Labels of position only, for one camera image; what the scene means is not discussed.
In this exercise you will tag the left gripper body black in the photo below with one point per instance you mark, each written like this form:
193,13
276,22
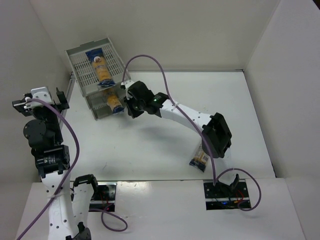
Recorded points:
61,102

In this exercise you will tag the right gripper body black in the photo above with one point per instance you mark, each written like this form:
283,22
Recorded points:
133,100

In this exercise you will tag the blue yellow spaghetti bag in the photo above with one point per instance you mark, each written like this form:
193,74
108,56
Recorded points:
113,101

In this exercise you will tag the pasta bag label side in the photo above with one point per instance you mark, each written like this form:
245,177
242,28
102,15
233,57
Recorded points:
200,159
99,64

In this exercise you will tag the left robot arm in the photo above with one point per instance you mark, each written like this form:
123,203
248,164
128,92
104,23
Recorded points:
56,150

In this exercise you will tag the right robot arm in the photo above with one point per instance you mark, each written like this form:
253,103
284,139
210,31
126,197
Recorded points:
213,129

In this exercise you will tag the grey three-tier tray shelf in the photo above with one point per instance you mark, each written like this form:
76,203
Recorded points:
87,79

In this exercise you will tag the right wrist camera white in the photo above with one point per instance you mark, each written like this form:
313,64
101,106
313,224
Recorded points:
125,86

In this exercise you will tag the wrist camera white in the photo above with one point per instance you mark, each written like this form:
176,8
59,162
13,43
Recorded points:
41,93
125,86

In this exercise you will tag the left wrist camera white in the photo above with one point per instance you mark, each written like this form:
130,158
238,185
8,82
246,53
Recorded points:
41,93

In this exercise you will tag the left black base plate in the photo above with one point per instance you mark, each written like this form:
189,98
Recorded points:
104,197

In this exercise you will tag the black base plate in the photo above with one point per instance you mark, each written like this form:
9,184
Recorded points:
104,197
215,199

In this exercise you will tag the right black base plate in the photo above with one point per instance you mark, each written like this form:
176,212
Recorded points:
215,199

